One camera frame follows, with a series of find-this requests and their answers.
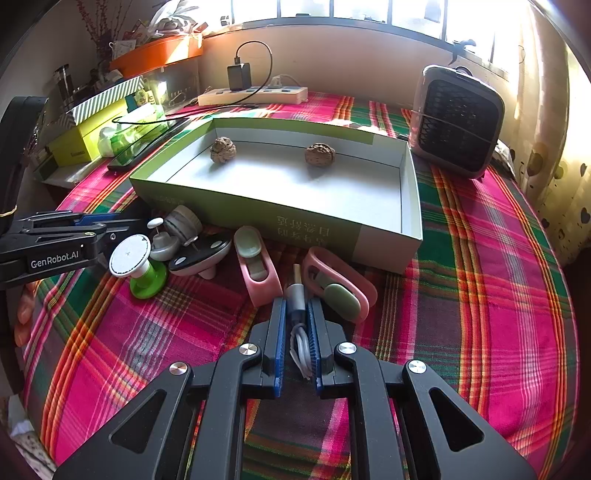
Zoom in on beige heart print curtain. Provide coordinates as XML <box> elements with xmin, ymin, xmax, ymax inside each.
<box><xmin>508</xmin><ymin>0</ymin><xmax>591</xmax><ymax>266</ymax></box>

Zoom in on orange tray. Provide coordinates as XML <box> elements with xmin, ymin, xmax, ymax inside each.
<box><xmin>109</xmin><ymin>33</ymin><xmax>204</xmax><ymax>79</ymax></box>

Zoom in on plaid tablecloth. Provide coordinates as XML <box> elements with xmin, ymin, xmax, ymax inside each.
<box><xmin>21</xmin><ymin>90</ymin><xmax>580</xmax><ymax>480</ymax></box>

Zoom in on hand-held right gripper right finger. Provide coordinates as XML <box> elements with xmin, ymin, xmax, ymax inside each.
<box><xmin>307</xmin><ymin>298</ymin><xmax>539</xmax><ymax>480</ymax></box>

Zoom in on small fan heater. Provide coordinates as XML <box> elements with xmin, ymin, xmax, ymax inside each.
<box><xmin>409</xmin><ymin>65</ymin><xmax>506</xmax><ymax>180</ymax></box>

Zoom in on white USB cable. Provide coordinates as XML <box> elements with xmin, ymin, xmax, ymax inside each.
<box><xmin>285</xmin><ymin>264</ymin><xmax>319</xmax><ymax>381</ymax></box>

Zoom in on dried red flower branches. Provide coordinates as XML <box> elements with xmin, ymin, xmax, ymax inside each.
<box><xmin>76</xmin><ymin>0</ymin><xmax>116</xmax><ymax>61</ymax></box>

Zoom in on white power strip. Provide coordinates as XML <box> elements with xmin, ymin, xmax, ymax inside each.
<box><xmin>198</xmin><ymin>85</ymin><xmax>308</xmax><ymax>108</ymax></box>

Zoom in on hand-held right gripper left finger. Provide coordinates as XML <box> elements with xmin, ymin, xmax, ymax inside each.
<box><xmin>53</xmin><ymin>298</ymin><xmax>289</xmax><ymax>480</ymax></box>

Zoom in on black charger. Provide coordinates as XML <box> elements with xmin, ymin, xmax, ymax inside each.
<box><xmin>227</xmin><ymin>55</ymin><xmax>252</xmax><ymax>92</ymax></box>

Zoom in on black and white oval gadget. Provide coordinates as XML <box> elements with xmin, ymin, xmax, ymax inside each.
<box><xmin>167</xmin><ymin>231</ymin><xmax>232</xmax><ymax>279</ymax></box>

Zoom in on lime green box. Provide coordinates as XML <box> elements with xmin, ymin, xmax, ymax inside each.
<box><xmin>48</xmin><ymin>99</ymin><xmax>130</xmax><ymax>167</ymax></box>

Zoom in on green striped box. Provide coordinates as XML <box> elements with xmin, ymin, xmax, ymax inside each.
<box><xmin>65</xmin><ymin>76</ymin><xmax>146</xmax><ymax>127</ymax></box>

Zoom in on green and white cardboard box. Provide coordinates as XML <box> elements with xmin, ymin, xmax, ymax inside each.
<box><xmin>129</xmin><ymin>116</ymin><xmax>423</xmax><ymax>275</ymax></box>

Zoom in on person's left hand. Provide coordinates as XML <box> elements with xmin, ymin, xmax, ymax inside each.
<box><xmin>14</xmin><ymin>294</ymin><xmax>36</xmax><ymax>348</ymax></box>

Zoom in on white and green spool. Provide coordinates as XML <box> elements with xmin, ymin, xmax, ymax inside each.
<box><xmin>108</xmin><ymin>234</ymin><xmax>168</xmax><ymax>300</ymax></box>

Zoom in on brown walnut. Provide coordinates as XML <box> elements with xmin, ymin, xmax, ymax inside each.
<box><xmin>305</xmin><ymin>144</ymin><xmax>335</xmax><ymax>165</ymax></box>
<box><xmin>210</xmin><ymin>137</ymin><xmax>237</xmax><ymax>163</ymax></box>

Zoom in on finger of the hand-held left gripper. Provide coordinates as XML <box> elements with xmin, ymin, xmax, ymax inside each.
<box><xmin>14</xmin><ymin>210</ymin><xmax>123</xmax><ymax>234</ymax></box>
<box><xmin>105</xmin><ymin>219</ymin><xmax>156</xmax><ymax>246</ymax></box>

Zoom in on pink clip with green pad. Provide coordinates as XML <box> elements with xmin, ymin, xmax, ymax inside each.
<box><xmin>233</xmin><ymin>226</ymin><xmax>283</xmax><ymax>308</ymax></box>
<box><xmin>302</xmin><ymin>246</ymin><xmax>378</xmax><ymax>324</ymax></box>

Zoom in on black smartphone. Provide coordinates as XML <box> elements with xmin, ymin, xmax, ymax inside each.
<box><xmin>107</xmin><ymin>117</ymin><xmax>192</xmax><ymax>172</ymax></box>

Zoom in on black windowsill clip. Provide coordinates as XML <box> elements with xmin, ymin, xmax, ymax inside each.
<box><xmin>450</xmin><ymin>39</ymin><xmax>476</xmax><ymax>63</ymax></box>

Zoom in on green tissue pack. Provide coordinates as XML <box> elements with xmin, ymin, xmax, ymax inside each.
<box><xmin>98</xmin><ymin>104</ymin><xmax>167</xmax><ymax>158</ymax></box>

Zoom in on glass jar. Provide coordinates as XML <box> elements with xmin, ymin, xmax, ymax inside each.
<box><xmin>53</xmin><ymin>65</ymin><xmax>77</xmax><ymax>107</ymax></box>

